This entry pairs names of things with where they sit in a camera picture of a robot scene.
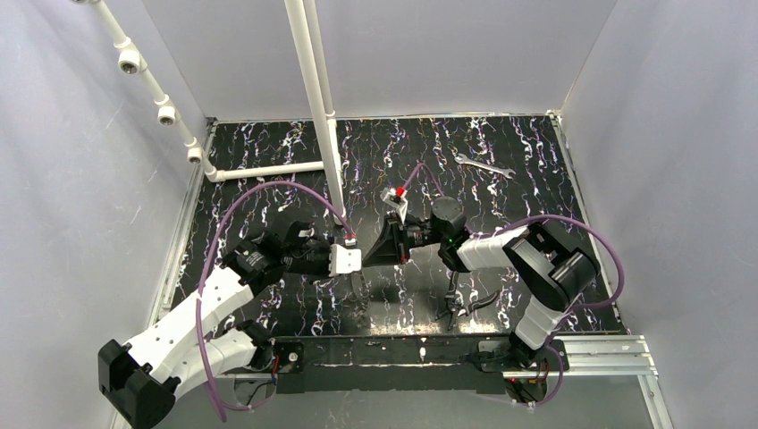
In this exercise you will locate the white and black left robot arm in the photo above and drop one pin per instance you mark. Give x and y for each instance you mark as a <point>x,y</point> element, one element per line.
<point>144,376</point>

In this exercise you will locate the black wire stripper pliers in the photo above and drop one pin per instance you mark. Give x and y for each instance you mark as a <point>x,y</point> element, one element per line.
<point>462,299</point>

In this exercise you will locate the aluminium extrusion rail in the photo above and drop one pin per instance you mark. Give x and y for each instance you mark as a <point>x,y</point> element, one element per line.
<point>237,353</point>

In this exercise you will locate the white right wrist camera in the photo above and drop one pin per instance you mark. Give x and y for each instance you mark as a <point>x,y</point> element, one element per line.
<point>395,197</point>

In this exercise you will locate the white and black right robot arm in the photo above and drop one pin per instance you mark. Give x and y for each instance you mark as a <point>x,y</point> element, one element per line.
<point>555,267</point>

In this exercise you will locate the silver open-end wrench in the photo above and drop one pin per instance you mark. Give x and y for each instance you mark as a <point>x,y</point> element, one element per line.
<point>505,172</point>

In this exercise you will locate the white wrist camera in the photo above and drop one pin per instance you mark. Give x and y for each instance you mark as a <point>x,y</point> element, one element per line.
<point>344,260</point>
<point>395,197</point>

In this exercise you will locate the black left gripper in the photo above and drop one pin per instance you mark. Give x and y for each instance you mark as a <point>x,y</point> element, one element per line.
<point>323,260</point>

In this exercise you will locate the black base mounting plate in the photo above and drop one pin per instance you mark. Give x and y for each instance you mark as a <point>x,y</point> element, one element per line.
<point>466,378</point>

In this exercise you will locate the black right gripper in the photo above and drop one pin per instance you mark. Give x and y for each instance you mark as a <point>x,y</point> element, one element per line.
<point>400,242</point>

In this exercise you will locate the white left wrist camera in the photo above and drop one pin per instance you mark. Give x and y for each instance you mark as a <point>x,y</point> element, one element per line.
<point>344,260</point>

